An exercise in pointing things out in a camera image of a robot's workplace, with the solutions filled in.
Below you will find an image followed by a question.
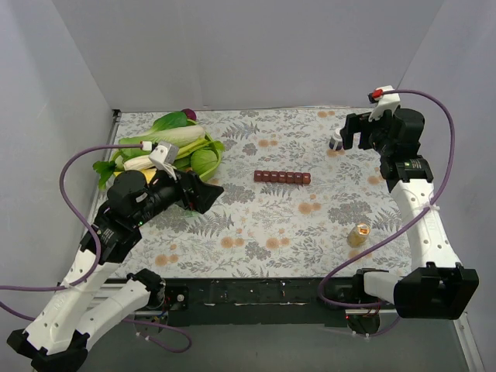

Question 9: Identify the red weekly pill organizer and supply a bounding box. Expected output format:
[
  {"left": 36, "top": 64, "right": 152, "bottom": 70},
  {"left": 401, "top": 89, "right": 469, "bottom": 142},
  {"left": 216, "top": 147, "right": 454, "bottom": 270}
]
[{"left": 253, "top": 170, "right": 312, "bottom": 185}]

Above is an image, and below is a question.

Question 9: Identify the clear yellow pill bottle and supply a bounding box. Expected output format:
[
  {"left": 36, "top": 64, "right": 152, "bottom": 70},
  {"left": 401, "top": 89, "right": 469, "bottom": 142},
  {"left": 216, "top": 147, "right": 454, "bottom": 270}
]
[{"left": 346, "top": 222, "right": 370, "bottom": 248}]

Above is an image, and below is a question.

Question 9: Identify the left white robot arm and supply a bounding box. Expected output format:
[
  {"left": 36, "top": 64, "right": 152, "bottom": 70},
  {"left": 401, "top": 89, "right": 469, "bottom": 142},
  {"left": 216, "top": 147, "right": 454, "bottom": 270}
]
[{"left": 7, "top": 170, "right": 224, "bottom": 371}]

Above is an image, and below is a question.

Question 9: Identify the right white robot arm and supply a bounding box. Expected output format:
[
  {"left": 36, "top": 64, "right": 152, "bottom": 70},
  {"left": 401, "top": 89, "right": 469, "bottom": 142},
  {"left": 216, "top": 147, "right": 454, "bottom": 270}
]
[{"left": 340, "top": 108, "right": 479, "bottom": 320}]

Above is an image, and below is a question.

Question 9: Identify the blue white-capped pill bottle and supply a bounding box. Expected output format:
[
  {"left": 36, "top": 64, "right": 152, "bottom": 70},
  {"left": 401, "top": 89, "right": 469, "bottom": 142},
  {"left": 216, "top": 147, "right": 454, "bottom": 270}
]
[{"left": 329, "top": 129, "right": 343, "bottom": 151}]

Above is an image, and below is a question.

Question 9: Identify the yellow-leaf cabbage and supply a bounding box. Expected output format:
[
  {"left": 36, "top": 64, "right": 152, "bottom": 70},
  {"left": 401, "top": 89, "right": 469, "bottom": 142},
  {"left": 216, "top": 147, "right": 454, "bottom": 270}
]
[{"left": 141, "top": 167, "right": 157, "bottom": 184}]

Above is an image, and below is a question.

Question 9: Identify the white-stemmed bok choy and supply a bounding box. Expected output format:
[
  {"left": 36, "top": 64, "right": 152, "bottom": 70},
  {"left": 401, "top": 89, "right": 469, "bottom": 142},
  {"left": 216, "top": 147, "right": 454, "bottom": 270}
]
[{"left": 122, "top": 139, "right": 226, "bottom": 171}]

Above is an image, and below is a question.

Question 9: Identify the round green cabbage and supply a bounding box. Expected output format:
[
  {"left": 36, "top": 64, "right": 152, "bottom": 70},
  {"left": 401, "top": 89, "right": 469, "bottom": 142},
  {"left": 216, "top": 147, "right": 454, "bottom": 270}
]
[{"left": 190, "top": 148, "right": 218, "bottom": 175}]

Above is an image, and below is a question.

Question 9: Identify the green plastic basket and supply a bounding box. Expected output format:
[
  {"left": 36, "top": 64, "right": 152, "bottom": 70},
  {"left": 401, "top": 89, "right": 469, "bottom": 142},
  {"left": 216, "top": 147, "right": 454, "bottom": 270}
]
[{"left": 112, "top": 127, "right": 224, "bottom": 181}]

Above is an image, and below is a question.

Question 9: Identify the large napa cabbage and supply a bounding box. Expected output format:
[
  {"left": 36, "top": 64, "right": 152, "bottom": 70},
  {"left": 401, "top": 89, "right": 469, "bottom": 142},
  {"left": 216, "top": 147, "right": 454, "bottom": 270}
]
[{"left": 119, "top": 125, "right": 206, "bottom": 149}]

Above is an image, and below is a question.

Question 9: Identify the dark green leafy vegetable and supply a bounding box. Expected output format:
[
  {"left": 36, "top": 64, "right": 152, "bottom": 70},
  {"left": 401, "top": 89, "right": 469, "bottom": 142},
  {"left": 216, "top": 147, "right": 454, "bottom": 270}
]
[{"left": 150, "top": 112, "right": 197, "bottom": 133}]

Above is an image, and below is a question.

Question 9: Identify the purple onion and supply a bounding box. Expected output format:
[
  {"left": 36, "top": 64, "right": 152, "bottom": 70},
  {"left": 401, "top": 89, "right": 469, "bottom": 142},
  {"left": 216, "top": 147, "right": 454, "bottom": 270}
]
[{"left": 182, "top": 108, "right": 197, "bottom": 121}]

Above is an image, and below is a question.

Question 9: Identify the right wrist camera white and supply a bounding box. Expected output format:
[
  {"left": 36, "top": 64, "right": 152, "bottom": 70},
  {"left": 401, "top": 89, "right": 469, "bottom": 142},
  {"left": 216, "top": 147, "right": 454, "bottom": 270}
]
[{"left": 368, "top": 85, "right": 401, "bottom": 122}]

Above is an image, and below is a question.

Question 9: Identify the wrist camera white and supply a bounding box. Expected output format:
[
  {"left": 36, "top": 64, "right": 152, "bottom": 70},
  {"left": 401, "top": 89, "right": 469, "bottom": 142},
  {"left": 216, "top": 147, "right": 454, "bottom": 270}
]
[
  {"left": 368, "top": 85, "right": 401, "bottom": 122},
  {"left": 148, "top": 142, "right": 179, "bottom": 181}
]

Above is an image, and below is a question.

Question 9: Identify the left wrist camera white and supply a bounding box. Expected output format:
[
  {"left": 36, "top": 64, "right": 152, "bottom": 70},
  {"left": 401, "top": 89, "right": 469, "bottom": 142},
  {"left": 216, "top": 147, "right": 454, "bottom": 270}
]
[{"left": 148, "top": 142, "right": 179, "bottom": 181}]

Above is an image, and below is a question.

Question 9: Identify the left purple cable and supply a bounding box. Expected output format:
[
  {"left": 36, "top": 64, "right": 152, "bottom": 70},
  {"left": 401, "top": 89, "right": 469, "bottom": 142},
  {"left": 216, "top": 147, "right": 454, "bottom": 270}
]
[{"left": 0, "top": 142, "right": 193, "bottom": 353}]

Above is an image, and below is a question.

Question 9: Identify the purple cable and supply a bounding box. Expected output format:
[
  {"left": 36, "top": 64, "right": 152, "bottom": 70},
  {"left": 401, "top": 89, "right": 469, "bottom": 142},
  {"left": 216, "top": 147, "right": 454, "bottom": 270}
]
[
  {"left": 0, "top": 142, "right": 193, "bottom": 353},
  {"left": 317, "top": 88, "right": 456, "bottom": 337}
]

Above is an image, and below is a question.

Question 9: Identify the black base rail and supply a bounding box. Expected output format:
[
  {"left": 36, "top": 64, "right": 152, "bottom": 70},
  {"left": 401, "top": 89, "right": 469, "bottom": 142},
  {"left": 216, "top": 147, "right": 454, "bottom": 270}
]
[{"left": 119, "top": 277, "right": 400, "bottom": 330}]

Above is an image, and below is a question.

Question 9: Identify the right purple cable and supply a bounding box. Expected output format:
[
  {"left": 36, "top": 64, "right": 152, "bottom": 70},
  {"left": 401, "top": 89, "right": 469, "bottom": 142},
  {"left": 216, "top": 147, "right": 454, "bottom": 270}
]
[{"left": 317, "top": 88, "right": 456, "bottom": 337}]

